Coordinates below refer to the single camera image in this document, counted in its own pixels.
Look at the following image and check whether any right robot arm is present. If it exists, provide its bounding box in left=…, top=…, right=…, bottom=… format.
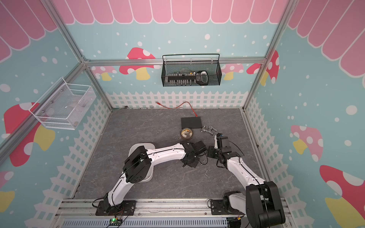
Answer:
left=208, top=146, right=286, bottom=228

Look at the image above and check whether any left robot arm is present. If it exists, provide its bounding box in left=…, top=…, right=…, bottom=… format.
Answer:
left=101, top=141, right=207, bottom=212

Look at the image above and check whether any black flat square box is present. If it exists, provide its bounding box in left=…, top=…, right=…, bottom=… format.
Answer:
left=181, top=117, right=202, bottom=129

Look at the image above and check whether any white plastic storage box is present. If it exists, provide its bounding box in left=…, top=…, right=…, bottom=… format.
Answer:
left=123, top=143, right=155, bottom=184

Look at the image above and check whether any brown tape roll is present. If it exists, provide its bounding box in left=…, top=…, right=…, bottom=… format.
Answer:
left=180, top=128, right=194, bottom=140

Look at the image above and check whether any black terminal strip in basket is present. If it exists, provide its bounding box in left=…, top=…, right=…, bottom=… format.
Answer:
left=163, top=73, right=202, bottom=86

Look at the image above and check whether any small circuit board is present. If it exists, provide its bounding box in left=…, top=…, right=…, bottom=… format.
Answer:
left=108, top=218, right=123, bottom=227

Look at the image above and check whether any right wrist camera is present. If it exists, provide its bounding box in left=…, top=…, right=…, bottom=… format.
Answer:
left=214, top=133, right=230, bottom=149

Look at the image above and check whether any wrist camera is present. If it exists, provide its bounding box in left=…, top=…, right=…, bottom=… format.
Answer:
left=214, top=133, right=230, bottom=149
left=192, top=141, right=207, bottom=156

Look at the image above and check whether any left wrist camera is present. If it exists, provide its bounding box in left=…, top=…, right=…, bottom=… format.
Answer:
left=192, top=141, right=207, bottom=156

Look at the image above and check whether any red cable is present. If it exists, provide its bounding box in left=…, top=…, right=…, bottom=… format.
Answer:
left=156, top=101, right=199, bottom=118

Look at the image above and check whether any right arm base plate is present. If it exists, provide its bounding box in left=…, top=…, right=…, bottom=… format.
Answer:
left=207, top=198, right=245, bottom=215

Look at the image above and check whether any aluminium front rail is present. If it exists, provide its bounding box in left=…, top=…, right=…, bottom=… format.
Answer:
left=54, top=198, right=291, bottom=219

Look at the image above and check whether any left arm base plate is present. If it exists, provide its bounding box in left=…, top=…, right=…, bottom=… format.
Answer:
left=95, top=200, right=137, bottom=216

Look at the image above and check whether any black wire mesh basket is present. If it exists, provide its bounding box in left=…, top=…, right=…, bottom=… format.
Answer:
left=161, top=54, right=222, bottom=87

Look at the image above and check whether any white wire mesh basket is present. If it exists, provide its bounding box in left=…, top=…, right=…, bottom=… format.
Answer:
left=29, top=78, right=97, bottom=130

